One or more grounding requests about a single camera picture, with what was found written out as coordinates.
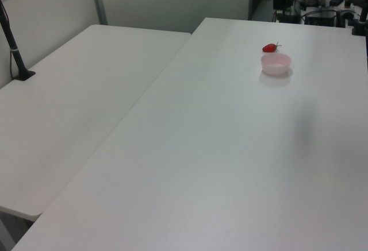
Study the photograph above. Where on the grey partition post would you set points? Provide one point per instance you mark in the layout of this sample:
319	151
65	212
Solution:
99	1

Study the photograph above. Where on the black equipment box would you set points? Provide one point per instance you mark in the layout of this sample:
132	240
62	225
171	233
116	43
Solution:
319	18

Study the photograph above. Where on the red strawberry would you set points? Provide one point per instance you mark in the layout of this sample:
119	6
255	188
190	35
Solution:
269	48

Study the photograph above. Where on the dark grey device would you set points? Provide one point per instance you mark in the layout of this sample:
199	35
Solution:
312	1

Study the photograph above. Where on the black camera stand pole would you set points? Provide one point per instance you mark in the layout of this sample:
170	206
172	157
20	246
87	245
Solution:
17	60

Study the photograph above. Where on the black clamped stand pole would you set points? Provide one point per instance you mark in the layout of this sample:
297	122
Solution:
362	15

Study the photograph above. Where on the pink plastic bowl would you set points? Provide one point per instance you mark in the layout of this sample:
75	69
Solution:
276	68

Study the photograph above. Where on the small black handset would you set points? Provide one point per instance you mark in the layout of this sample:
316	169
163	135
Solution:
336	1

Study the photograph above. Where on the black base block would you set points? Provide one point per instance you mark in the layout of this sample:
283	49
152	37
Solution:
289	19

